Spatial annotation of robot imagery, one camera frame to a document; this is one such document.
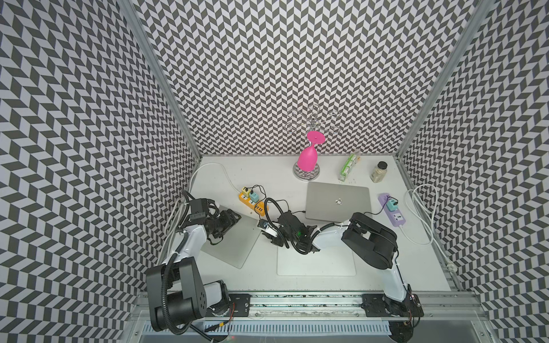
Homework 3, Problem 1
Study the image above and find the black charger cable to grey laptop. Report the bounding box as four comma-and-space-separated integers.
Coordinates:
252, 184, 307, 215

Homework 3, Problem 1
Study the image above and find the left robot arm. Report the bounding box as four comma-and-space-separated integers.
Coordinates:
146, 191, 242, 335

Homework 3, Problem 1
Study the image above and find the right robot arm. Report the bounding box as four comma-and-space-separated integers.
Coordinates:
258, 211, 423, 317

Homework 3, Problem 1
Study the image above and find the grey closed laptop left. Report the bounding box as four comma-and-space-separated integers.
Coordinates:
202, 207, 262, 269

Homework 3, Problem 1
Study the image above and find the grey closed laptop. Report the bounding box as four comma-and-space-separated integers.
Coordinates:
305, 182, 371, 222
202, 207, 262, 269

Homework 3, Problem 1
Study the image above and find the grey closed laptop back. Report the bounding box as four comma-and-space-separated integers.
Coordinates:
305, 182, 371, 222

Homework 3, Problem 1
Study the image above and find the white closed laptop front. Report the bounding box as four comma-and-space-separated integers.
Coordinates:
277, 244, 356, 277

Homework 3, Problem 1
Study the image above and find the teal charger on purple strip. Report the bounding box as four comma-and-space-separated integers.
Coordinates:
385, 197, 399, 212

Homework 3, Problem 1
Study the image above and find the orange power strip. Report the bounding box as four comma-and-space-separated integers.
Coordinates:
239, 192, 265, 217

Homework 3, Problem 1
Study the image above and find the pink wine glass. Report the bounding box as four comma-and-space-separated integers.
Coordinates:
297, 131, 325, 172

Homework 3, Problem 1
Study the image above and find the green snack packet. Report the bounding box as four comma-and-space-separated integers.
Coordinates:
338, 152, 360, 182

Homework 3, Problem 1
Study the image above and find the small jar dark lid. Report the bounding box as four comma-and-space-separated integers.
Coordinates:
370, 161, 387, 183

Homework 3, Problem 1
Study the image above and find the purple power strip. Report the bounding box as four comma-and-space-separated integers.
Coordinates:
378, 193, 406, 227

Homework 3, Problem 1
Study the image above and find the metal glass rack stand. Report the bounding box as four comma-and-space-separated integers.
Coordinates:
285, 103, 342, 182

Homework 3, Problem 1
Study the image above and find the white cord of orange strip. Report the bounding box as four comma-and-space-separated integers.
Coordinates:
151, 161, 244, 280

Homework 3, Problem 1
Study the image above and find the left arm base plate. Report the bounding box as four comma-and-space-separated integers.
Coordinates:
211, 293, 252, 317

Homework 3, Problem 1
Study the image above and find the black cable to white laptop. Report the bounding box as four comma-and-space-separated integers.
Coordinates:
363, 195, 392, 216

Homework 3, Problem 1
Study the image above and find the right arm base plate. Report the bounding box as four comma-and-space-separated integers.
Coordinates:
361, 293, 424, 320

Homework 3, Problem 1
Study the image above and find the white cord of purple strip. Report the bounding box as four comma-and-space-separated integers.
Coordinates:
398, 183, 458, 273

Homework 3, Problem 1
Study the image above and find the aluminium front rail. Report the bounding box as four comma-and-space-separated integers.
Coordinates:
122, 291, 500, 343

